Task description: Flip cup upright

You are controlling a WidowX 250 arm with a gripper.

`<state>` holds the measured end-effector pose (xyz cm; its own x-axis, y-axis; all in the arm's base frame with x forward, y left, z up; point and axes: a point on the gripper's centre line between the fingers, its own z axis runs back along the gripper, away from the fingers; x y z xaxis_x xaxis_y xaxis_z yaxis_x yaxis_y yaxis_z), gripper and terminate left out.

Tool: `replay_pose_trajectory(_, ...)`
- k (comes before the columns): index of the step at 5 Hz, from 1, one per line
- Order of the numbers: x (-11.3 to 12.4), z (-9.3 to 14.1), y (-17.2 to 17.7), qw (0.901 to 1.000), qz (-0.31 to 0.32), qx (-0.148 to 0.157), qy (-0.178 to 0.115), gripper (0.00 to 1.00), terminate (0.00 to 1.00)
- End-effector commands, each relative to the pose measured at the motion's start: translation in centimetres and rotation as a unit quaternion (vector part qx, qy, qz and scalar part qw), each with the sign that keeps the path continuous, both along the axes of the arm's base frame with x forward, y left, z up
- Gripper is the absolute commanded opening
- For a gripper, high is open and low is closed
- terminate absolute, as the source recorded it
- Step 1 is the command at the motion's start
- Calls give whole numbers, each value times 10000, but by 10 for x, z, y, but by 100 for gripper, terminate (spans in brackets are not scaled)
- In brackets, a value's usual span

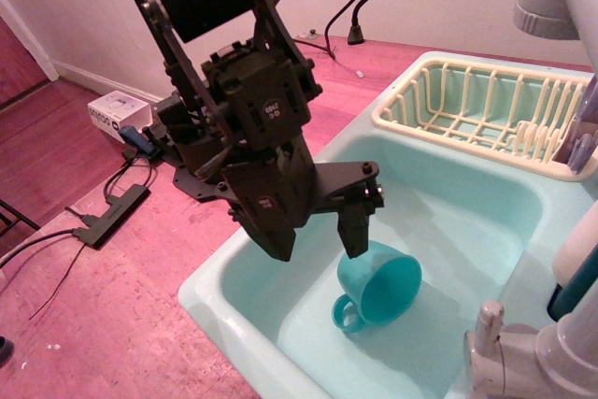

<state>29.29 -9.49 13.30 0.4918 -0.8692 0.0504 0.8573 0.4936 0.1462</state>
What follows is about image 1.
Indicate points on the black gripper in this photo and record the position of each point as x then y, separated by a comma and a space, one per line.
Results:
278, 190

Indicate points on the teal plastic cup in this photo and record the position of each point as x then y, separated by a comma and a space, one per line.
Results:
378, 287

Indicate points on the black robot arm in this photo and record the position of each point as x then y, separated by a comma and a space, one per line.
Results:
233, 125

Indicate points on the light teal toy sink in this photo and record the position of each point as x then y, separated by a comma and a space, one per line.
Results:
480, 229

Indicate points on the black power plug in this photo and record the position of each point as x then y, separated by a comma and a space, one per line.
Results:
355, 35

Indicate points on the black usb hub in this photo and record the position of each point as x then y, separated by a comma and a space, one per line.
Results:
97, 230

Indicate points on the cream dish drying rack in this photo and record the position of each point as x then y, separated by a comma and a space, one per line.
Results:
511, 114

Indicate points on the white cardboard box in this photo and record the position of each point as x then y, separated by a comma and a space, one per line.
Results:
112, 111

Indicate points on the purple utensil in rack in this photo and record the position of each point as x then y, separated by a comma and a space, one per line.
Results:
583, 133

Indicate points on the grey toy faucet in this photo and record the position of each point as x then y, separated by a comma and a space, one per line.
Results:
559, 360

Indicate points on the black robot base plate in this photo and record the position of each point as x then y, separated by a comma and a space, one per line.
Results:
197, 152

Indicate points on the blue clamp handle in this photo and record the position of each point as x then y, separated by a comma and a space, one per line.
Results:
132, 137

